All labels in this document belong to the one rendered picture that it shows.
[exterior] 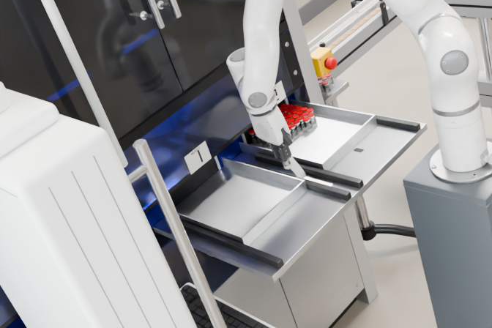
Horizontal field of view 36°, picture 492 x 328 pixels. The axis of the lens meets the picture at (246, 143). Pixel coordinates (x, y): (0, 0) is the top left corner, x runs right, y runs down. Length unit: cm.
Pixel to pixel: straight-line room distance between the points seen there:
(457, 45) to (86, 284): 99
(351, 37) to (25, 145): 166
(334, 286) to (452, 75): 118
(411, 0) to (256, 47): 37
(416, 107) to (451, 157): 205
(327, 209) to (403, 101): 219
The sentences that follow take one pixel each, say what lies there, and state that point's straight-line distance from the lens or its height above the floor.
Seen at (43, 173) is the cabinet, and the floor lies 154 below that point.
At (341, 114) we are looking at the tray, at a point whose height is 90.
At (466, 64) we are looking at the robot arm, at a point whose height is 121.
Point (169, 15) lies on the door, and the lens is 203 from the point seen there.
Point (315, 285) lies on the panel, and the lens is 269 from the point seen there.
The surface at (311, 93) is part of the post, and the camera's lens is 245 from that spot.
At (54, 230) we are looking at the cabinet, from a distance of 126.
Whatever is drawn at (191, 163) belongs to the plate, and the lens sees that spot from 213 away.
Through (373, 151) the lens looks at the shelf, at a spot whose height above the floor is 88.
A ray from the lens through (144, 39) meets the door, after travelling 199.
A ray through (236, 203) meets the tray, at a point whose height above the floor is 88.
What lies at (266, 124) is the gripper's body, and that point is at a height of 113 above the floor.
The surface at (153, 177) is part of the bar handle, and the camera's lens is 135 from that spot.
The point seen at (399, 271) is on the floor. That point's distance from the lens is 310.
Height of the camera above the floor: 208
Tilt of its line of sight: 30 degrees down
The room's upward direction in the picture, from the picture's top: 20 degrees counter-clockwise
